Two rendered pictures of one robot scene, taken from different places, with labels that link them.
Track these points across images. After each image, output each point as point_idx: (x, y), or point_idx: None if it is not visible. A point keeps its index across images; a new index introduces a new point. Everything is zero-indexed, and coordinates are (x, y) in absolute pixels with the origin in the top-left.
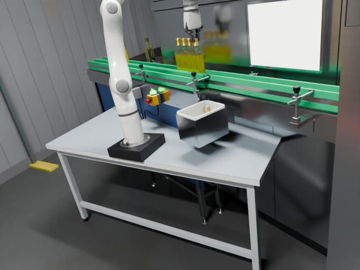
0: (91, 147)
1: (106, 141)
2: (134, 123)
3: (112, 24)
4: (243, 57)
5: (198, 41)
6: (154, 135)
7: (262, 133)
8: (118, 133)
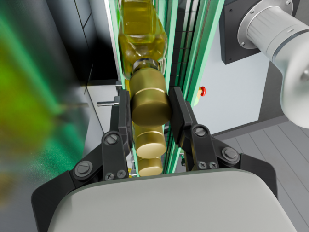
0: (255, 82)
1: (239, 81)
2: (297, 20)
3: None
4: None
5: (67, 153)
6: (234, 17)
7: None
8: (214, 90)
